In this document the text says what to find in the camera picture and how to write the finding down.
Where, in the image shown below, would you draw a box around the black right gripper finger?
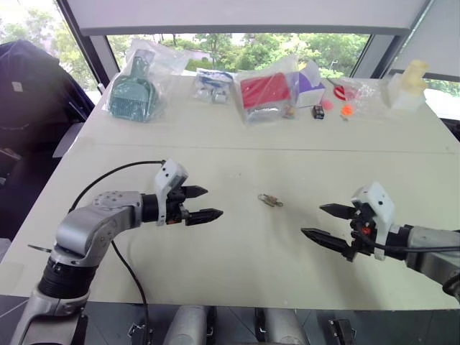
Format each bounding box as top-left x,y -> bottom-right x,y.
300,227 -> 351,254
319,203 -> 355,220

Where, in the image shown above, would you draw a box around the cream yellow plastic part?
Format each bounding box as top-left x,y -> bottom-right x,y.
400,58 -> 431,96

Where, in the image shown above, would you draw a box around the dark covered chair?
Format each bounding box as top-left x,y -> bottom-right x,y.
0,39 -> 97,240

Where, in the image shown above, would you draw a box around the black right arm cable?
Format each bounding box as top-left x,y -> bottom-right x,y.
362,229 -> 460,253

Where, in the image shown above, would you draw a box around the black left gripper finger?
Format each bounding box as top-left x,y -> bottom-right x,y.
185,208 -> 224,227
181,185 -> 209,201

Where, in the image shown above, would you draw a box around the purple and white box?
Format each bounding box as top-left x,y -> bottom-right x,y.
295,60 -> 327,109

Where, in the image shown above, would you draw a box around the grey rounded robot leg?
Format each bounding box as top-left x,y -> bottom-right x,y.
162,305 -> 217,345
255,307 -> 311,345

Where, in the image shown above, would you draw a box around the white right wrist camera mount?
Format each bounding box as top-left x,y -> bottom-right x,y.
351,181 -> 396,261

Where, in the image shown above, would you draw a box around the red pack in plastic bag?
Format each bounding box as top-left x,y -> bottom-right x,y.
234,59 -> 300,126

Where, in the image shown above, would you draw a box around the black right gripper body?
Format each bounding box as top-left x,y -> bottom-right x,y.
342,202 -> 378,264

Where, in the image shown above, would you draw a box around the teal scoop in plastic bag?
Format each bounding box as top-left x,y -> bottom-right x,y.
106,38 -> 188,124

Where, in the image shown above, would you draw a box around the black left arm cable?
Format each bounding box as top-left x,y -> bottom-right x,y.
68,160 -> 167,345

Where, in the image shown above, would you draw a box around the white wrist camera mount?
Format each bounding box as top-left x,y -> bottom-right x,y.
351,181 -> 396,261
154,159 -> 190,226

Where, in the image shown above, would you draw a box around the clear plastic bag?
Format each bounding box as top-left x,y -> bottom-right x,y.
324,75 -> 384,120

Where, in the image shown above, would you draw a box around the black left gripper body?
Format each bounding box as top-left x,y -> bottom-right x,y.
165,186 -> 191,226

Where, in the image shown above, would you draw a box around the black metal bracket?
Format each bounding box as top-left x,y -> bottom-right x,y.
126,322 -> 156,339
328,317 -> 359,345

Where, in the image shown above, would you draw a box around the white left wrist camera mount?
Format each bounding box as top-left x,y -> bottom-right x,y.
154,159 -> 190,226

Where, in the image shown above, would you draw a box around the blue white items in bag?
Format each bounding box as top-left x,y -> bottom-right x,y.
191,69 -> 235,106

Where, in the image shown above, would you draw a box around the red and white round item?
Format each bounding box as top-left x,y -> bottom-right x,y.
326,78 -> 360,102

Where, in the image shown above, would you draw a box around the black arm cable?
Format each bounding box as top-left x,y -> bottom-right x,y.
68,160 -> 167,345
362,229 -> 460,253

